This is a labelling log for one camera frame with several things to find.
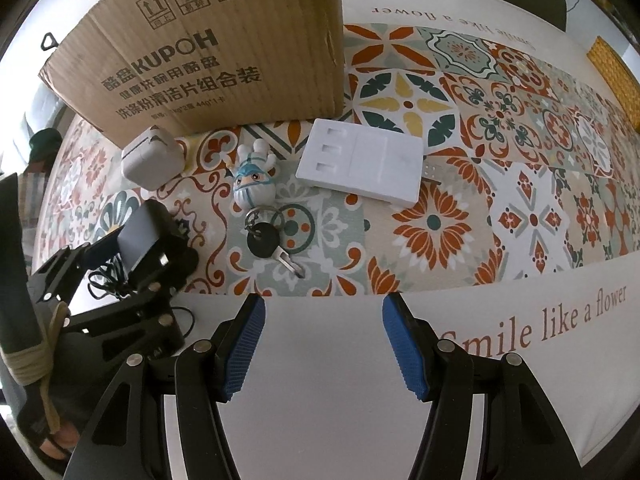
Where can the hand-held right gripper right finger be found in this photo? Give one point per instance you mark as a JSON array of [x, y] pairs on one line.
[[405, 350]]

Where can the dark green bag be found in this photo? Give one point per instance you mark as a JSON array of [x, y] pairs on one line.
[[44, 147]]

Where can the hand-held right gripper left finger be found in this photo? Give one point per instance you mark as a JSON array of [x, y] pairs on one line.
[[245, 350]]

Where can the patterned tablecloth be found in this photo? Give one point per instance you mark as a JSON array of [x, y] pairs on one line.
[[450, 240]]

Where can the white flat box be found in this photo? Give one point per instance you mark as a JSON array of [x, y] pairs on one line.
[[360, 160]]

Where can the white cube charger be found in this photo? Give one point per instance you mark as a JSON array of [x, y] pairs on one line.
[[150, 160]]

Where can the person's left hand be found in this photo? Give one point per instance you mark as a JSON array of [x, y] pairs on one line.
[[50, 440]]

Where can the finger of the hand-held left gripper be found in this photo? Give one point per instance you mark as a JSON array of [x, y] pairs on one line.
[[75, 265], [135, 325]]

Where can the woven yellow box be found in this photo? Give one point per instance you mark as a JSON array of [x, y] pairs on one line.
[[617, 80]]

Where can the brown cardboard box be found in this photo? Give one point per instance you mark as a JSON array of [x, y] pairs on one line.
[[200, 60]]

